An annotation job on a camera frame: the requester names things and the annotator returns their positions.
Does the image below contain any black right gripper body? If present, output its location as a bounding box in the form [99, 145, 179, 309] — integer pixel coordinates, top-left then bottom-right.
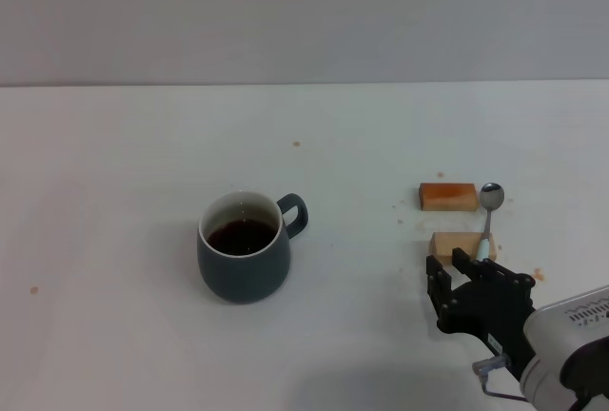
[436, 280, 538, 379]

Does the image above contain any metal spoon light blue handle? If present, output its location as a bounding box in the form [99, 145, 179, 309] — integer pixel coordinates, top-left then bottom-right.
[476, 182, 506, 263]

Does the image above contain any dark grey ceramic coffee cup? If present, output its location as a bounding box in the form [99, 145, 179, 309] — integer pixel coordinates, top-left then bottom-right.
[196, 190, 310, 305]

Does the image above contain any light wooden notched block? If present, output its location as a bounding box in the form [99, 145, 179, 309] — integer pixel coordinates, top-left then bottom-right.
[429, 231, 499, 270]

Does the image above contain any stained orange wooden block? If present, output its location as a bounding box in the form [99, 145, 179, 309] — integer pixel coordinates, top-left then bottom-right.
[419, 182, 479, 213]

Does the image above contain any cable with clear plug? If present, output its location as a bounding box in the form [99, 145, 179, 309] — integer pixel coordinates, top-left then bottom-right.
[472, 352, 528, 402]

